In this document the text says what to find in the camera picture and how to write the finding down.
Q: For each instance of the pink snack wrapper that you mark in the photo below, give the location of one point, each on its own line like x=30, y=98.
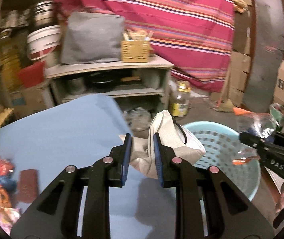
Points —
x=8, y=217

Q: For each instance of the white paper bag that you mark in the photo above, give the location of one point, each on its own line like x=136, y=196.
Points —
x=180, y=139

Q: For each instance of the blue table cloth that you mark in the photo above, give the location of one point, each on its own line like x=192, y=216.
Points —
x=79, y=133

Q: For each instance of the clear plastic bags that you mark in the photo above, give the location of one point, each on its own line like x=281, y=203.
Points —
x=138, y=119

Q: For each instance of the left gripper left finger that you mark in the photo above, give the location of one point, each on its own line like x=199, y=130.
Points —
x=76, y=203

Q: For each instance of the clear plastic bag orange trim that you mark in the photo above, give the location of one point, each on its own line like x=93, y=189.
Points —
x=261, y=125

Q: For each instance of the cardboard box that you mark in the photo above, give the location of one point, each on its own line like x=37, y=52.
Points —
x=27, y=101

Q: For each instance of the steel cooking pot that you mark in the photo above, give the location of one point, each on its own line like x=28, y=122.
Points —
x=43, y=14

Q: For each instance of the small broom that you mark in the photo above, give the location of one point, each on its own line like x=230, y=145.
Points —
x=224, y=104

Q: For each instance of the grey fabric bag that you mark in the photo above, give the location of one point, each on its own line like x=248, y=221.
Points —
x=92, y=38

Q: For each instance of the red plastic basin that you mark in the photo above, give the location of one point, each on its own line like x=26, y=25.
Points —
x=32, y=75

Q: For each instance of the grey low shelf cabinet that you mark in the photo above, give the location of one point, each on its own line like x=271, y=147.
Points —
x=131, y=84

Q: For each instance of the cooking oil bottle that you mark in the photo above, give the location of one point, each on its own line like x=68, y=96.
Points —
x=179, y=100

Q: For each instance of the red striped cloth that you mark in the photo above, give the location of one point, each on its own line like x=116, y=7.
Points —
x=194, y=35

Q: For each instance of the blue plastic wrapper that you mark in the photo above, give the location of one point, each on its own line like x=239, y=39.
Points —
x=7, y=183

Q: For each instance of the white plastic bucket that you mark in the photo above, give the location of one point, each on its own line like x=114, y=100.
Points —
x=43, y=41

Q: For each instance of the yellow perforated utensil basket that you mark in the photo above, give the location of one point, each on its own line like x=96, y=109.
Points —
x=135, y=47

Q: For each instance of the dark red booklet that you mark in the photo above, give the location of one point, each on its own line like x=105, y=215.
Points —
x=28, y=188

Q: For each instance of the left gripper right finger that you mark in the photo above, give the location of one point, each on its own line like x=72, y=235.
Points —
x=208, y=203

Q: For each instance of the light blue plastic waste basket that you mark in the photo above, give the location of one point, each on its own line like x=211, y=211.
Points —
x=222, y=146

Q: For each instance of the red snack wrapper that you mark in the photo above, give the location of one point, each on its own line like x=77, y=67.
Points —
x=6, y=167

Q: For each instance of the large yellow oil jug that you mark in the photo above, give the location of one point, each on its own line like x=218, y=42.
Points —
x=10, y=60

